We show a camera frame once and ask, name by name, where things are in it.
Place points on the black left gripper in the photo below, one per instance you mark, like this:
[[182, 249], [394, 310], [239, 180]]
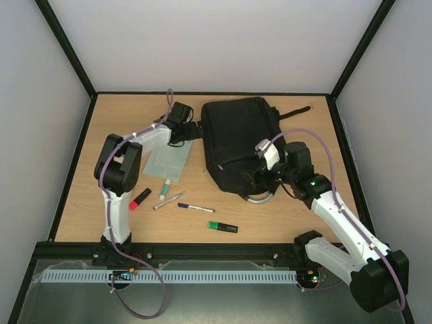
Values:
[[196, 133]]

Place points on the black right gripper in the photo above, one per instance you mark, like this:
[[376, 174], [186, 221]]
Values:
[[256, 175]]

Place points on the pale green notebook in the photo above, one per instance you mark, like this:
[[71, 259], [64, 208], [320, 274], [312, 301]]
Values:
[[168, 162]]

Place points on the black student backpack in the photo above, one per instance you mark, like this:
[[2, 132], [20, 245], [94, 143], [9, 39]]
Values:
[[231, 130]]

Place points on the green highlighter black body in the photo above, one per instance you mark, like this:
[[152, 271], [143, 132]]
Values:
[[222, 227]]

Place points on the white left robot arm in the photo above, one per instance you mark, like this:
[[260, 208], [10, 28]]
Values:
[[118, 167]]

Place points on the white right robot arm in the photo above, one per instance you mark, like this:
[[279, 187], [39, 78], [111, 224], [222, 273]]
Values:
[[375, 274]]

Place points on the pink highlighter black body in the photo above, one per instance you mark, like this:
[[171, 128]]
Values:
[[139, 199]]

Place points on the blue capped white pen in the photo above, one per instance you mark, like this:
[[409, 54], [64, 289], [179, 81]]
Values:
[[188, 206]]

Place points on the silver green pen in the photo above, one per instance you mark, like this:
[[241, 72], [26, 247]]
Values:
[[169, 200]]

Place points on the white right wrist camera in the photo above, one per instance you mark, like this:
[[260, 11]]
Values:
[[267, 150]]

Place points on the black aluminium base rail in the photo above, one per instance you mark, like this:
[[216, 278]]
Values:
[[276, 255]]

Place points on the light blue cable duct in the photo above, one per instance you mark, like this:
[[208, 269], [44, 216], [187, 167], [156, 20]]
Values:
[[75, 276]]

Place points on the black cage frame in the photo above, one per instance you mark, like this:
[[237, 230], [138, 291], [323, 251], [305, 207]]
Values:
[[342, 138]]

